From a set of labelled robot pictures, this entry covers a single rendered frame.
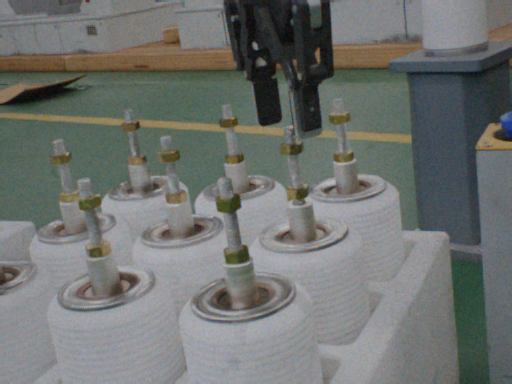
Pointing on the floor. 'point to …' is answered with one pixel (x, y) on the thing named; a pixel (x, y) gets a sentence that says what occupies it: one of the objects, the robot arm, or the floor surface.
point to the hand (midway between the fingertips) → (286, 114)
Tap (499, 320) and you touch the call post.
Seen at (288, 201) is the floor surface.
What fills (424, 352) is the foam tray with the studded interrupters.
